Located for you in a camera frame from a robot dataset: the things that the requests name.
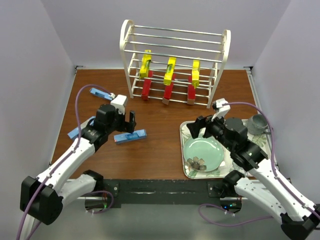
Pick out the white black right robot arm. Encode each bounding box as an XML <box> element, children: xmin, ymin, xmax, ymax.
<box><xmin>186</xmin><ymin>116</ymin><xmax>320</xmax><ymax>240</ymax></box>

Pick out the yellow toothpaste box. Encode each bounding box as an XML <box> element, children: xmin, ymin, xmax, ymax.
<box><xmin>163</xmin><ymin>57</ymin><xmax>176</xmax><ymax>86</ymax></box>
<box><xmin>191</xmin><ymin>59</ymin><xmax>200</xmax><ymax>89</ymax></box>

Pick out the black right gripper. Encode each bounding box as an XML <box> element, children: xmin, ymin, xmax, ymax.
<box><xmin>186</xmin><ymin>110</ymin><xmax>234</xmax><ymax>152</ymax></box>

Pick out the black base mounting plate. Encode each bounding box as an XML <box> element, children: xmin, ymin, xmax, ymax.
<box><xmin>74</xmin><ymin>178</ymin><xmax>252</xmax><ymax>211</ymax></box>

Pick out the red toothpaste box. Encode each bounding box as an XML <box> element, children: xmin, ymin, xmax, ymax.
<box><xmin>187</xmin><ymin>75</ymin><xmax>196</xmax><ymax>105</ymax></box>
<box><xmin>162</xmin><ymin>73</ymin><xmax>176</xmax><ymax>105</ymax></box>
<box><xmin>141</xmin><ymin>70</ymin><xmax>153</xmax><ymax>101</ymax></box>

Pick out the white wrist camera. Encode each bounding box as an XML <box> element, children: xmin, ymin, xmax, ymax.
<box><xmin>211</xmin><ymin>98</ymin><xmax>231</xmax><ymax>122</ymax></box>
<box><xmin>110</xmin><ymin>93</ymin><xmax>128</xmax><ymax>115</ymax></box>

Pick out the aluminium frame rail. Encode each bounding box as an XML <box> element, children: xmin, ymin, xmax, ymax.
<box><xmin>21</xmin><ymin>177</ymin><xmax>307</xmax><ymax>240</ymax></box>

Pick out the blue silver toothpaste box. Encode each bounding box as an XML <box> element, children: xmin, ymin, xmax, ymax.
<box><xmin>67</xmin><ymin>116</ymin><xmax>95</xmax><ymax>141</ymax></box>

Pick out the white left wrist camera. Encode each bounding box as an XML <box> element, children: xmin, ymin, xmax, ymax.
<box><xmin>110</xmin><ymin>93</ymin><xmax>128</xmax><ymax>115</ymax></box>

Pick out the green ceramic plate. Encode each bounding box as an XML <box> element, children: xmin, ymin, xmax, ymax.
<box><xmin>182</xmin><ymin>135</ymin><xmax>224</xmax><ymax>173</ymax></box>

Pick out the cream metal-rod shelf rack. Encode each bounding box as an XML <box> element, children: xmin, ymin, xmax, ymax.
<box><xmin>119</xmin><ymin>19</ymin><xmax>232</xmax><ymax>108</ymax></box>

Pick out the grey ceramic mug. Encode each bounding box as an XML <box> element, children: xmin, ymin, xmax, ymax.
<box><xmin>246</xmin><ymin>114</ymin><xmax>271</xmax><ymax>136</ymax></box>

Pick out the leaf-pattern serving tray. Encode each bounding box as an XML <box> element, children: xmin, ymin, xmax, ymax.
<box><xmin>179</xmin><ymin>119</ymin><xmax>276</xmax><ymax>179</ymax></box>

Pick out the light blue toothpaste box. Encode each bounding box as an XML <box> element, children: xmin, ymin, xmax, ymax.
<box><xmin>89</xmin><ymin>88</ymin><xmax>113</xmax><ymax>101</ymax></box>

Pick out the yellow toothpaste box edge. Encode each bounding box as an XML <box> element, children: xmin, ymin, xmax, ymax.
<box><xmin>139</xmin><ymin>49</ymin><xmax>152</xmax><ymax>79</ymax></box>

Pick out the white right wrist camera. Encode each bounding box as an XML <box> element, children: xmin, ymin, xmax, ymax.
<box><xmin>211</xmin><ymin>98</ymin><xmax>231</xmax><ymax>122</ymax></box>

